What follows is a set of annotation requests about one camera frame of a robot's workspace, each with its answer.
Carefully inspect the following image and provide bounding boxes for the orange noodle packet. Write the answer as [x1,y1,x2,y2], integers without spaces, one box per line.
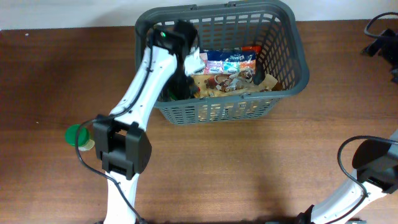
[241,45,262,54]

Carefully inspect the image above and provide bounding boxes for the blue carton box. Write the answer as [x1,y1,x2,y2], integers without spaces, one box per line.
[197,50,256,75]

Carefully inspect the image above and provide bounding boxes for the black cable clamp right edge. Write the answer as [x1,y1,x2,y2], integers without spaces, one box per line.
[361,12,397,84]

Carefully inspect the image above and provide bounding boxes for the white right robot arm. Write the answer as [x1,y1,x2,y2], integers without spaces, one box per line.
[294,132,397,224]

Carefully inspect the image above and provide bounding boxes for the green lid jar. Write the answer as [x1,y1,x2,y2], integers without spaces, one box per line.
[64,124,95,151]

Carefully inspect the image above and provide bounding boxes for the beige snack pouch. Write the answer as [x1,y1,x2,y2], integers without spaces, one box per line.
[205,70,284,93]

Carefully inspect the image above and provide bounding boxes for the beige red coffee pouch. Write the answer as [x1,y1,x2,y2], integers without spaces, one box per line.
[192,75,271,98]

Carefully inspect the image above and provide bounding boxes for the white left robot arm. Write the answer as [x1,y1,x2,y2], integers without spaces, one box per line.
[77,20,200,223]

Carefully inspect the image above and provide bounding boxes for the grey plastic basket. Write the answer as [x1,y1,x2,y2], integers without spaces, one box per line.
[136,0,310,125]

